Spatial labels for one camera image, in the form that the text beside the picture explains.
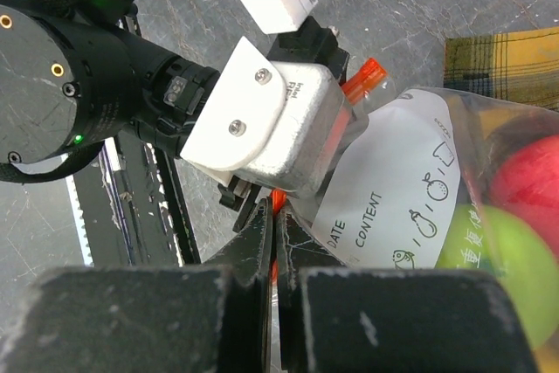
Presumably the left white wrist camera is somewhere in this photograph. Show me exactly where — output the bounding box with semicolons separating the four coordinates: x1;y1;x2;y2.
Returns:
179;0;326;186

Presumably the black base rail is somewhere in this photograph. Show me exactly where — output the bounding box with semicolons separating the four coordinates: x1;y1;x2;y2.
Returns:
73;133;201;267

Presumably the yellow plaid shirt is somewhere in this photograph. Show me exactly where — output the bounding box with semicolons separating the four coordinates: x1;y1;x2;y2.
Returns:
443;26;559;111

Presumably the clear zip top bag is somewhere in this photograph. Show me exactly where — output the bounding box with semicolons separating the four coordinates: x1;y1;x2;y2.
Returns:
292;59;558;372

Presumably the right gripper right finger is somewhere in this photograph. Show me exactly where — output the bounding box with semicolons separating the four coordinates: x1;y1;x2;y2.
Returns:
275;204;345;372

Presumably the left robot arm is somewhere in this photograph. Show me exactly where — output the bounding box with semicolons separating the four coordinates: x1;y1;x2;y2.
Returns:
1;0;351;231

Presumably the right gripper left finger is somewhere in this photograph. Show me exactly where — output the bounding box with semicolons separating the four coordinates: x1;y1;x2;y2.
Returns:
207;197;273;372

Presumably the red fake tomato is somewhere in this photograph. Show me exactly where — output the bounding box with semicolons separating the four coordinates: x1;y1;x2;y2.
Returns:
489;135;558;255

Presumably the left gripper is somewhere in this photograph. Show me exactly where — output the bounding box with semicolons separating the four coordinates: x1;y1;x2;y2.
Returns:
217;14;350;234

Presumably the green fake apple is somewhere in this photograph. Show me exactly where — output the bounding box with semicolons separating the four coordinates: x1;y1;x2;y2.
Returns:
436;204;558;349

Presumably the blue cable duct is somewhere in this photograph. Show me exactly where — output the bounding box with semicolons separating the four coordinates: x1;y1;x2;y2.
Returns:
65;176;94;266

